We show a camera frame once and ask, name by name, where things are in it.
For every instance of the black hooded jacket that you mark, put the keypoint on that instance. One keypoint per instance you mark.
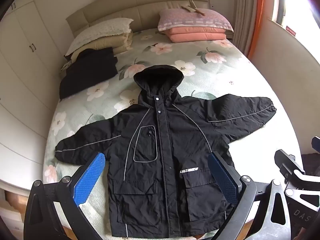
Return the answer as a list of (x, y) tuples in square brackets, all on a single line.
[(170, 140)]

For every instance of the person's dark clothing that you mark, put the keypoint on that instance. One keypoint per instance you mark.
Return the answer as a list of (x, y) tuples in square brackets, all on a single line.
[(311, 166)]

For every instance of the window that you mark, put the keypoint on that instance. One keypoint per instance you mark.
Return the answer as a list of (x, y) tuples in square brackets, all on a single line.
[(297, 2)]

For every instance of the pink folded blanket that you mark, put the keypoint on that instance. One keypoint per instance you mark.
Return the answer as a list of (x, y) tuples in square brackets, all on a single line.
[(195, 33)]

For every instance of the white lace pillow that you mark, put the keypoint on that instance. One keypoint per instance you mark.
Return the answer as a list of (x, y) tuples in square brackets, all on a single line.
[(100, 33)]

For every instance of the wooden massage stick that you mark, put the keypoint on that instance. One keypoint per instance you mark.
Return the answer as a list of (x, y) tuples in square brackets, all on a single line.
[(193, 10)]

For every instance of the beige folded quilt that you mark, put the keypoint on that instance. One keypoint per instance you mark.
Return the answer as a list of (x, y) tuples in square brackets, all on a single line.
[(117, 42)]

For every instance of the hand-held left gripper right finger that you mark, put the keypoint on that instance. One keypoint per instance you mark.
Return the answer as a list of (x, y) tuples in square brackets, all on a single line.
[(225, 178)]

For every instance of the white wardrobe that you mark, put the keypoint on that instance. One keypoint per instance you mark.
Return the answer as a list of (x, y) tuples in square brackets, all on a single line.
[(22, 80)]

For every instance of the bed with floral bedspread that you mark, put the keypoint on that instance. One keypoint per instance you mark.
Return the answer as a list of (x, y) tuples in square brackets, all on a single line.
[(220, 75)]

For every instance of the beige curtain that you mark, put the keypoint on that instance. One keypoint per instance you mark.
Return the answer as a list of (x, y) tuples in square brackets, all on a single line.
[(250, 17)]

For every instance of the beige padded headboard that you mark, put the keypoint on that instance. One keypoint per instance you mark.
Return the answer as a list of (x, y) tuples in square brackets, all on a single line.
[(140, 12)]

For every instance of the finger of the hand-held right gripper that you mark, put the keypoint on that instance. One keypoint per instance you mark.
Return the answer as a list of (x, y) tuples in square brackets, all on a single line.
[(287, 161), (316, 145)]

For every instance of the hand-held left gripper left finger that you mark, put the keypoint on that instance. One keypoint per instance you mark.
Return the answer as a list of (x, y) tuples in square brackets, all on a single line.
[(90, 177)]

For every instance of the black folded clothes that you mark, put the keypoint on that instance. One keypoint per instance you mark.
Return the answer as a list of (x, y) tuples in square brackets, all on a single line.
[(87, 72)]

